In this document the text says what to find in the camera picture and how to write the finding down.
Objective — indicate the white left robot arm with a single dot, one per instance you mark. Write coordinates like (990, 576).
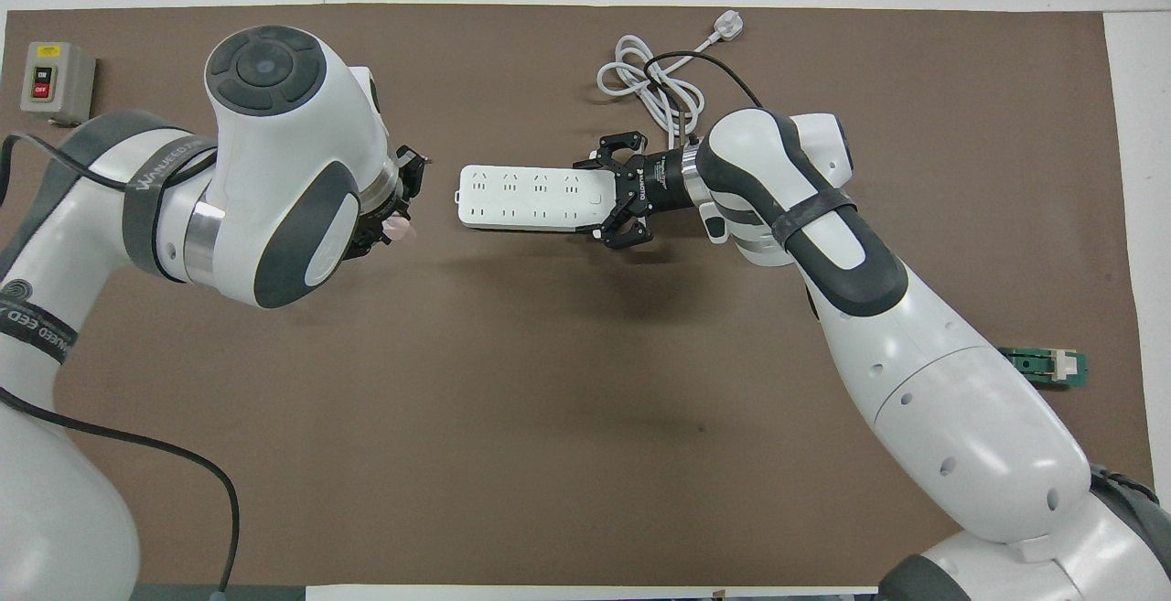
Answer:
(265, 171)

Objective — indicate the grey on-off switch box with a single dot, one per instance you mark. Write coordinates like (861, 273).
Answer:
(59, 80)

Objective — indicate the green circuit board module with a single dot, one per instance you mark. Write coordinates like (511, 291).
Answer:
(1061, 368)

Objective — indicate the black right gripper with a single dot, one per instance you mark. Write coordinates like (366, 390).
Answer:
(663, 182)

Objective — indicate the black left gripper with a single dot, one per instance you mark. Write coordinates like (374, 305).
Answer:
(368, 240)

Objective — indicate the pink charger adapter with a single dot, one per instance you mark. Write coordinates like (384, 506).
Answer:
(400, 230)

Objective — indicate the brown table mat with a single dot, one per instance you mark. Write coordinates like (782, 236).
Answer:
(512, 418)

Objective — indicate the white power strip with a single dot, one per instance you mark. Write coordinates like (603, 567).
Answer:
(531, 198)

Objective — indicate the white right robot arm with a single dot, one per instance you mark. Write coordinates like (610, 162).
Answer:
(961, 418)

